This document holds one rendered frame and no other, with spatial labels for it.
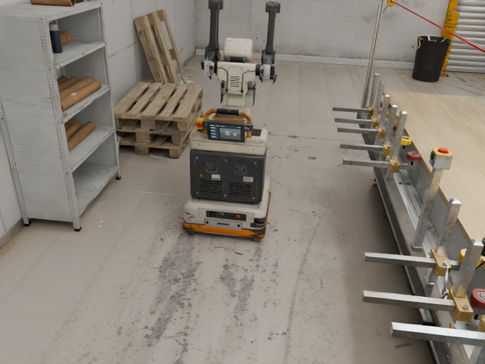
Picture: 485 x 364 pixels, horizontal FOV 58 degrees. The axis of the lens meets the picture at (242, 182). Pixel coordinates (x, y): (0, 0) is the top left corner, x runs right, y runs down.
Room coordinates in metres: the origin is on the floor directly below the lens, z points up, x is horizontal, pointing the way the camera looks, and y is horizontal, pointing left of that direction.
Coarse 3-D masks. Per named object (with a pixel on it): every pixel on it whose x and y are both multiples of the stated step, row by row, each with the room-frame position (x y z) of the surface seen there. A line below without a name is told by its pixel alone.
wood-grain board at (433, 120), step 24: (408, 96) 3.69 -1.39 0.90; (432, 96) 3.72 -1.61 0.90; (456, 96) 3.75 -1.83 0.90; (408, 120) 3.07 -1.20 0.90; (432, 120) 3.09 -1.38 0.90; (456, 120) 3.12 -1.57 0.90; (480, 120) 3.14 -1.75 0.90; (432, 144) 2.62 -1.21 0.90; (456, 144) 2.63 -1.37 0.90; (480, 144) 2.65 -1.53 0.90; (456, 168) 2.27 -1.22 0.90; (480, 168) 2.29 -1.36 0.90; (456, 192) 1.99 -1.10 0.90; (480, 192) 2.00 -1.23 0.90; (480, 216) 1.76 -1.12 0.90
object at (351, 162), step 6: (348, 162) 2.47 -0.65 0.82; (354, 162) 2.46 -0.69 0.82; (360, 162) 2.46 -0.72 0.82; (366, 162) 2.46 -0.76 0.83; (372, 162) 2.45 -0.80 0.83; (378, 162) 2.45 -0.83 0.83; (384, 162) 2.46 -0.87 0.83; (402, 168) 2.44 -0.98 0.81; (408, 168) 2.43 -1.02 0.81; (414, 168) 2.43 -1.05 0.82
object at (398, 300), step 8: (368, 296) 1.23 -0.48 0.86; (376, 296) 1.23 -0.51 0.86; (384, 296) 1.23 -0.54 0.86; (392, 296) 1.23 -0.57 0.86; (400, 296) 1.23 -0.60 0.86; (408, 296) 1.24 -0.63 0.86; (416, 296) 1.24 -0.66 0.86; (392, 304) 1.22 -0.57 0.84; (400, 304) 1.22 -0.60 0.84; (408, 304) 1.21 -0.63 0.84; (416, 304) 1.21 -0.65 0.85; (424, 304) 1.21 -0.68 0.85; (432, 304) 1.21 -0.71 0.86; (440, 304) 1.20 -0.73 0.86; (448, 304) 1.20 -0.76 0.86; (480, 312) 1.19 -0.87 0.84
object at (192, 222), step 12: (264, 192) 3.01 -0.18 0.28; (192, 204) 2.78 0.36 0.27; (204, 204) 2.78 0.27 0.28; (216, 204) 2.79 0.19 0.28; (228, 204) 2.79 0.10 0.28; (240, 204) 2.80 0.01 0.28; (252, 204) 2.80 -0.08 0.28; (264, 204) 2.83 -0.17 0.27; (192, 216) 2.75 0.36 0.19; (264, 216) 2.72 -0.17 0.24; (192, 228) 2.75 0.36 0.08; (204, 228) 2.74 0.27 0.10; (216, 228) 2.73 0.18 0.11; (228, 228) 2.73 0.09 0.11; (240, 228) 2.72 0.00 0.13; (252, 228) 2.71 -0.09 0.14; (264, 228) 2.75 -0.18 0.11
